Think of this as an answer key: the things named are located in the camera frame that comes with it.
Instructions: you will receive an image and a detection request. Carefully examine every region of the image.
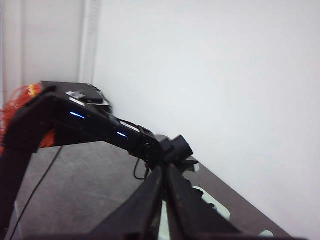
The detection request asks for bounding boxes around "white wall cable duct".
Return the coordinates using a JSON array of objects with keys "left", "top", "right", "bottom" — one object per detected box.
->
[{"left": 78, "top": 0, "right": 102, "bottom": 84}]

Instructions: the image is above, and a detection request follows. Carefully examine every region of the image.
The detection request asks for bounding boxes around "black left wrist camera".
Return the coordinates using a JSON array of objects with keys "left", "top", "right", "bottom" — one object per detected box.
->
[{"left": 160, "top": 135, "right": 200, "bottom": 174}]

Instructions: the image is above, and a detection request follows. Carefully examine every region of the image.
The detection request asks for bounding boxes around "mint green breakfast maker base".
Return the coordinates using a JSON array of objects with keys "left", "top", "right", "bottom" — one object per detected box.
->
[{"left": 159, "top": 183, "right": 275, "bottom": 240}]

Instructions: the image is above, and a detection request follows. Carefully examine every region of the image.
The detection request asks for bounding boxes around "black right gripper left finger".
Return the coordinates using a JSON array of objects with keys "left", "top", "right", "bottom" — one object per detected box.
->
[{"left": 27, "top": 166, "right": 164, "bottom": 240}]

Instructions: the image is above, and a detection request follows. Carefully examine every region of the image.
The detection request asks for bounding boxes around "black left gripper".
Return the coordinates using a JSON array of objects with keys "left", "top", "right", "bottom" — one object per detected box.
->
[{"left": 127, "top": 127, "right": 175, "bottom": 167}]

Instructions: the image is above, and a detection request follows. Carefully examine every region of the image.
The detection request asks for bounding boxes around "orange mesh bag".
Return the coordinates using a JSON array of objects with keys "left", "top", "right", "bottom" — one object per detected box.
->
[{"left": 0, "top": 83, "right": 57, "bottom": 156}]

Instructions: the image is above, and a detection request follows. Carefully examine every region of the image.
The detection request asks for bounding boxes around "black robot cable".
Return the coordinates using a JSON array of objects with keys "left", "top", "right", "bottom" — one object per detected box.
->
[{"left": 9, "top": 144, "right": 63, "bottom": 240}]

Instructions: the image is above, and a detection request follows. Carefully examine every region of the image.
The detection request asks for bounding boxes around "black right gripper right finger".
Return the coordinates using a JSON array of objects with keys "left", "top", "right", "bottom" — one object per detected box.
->
[{"left": 165, "top": 164, "right": 293, "bottom": 240}]

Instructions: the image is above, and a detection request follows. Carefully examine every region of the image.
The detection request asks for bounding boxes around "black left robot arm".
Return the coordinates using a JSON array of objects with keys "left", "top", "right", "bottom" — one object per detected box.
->
[{"left": 0, "top": 87, "right": 180, "bottom": 238}]

